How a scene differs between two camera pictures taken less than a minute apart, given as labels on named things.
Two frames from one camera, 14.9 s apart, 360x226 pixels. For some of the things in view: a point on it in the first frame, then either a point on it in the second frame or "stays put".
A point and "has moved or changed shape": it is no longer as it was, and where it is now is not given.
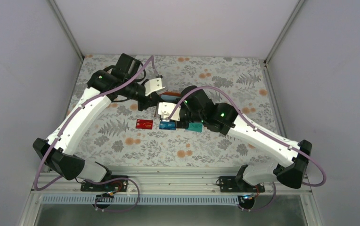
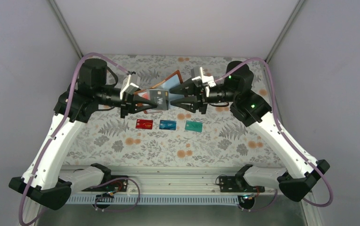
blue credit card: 167,125 stays put
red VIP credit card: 144,124 stays put
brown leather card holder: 171,96 has moved or changed shape
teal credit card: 198,127 stays put
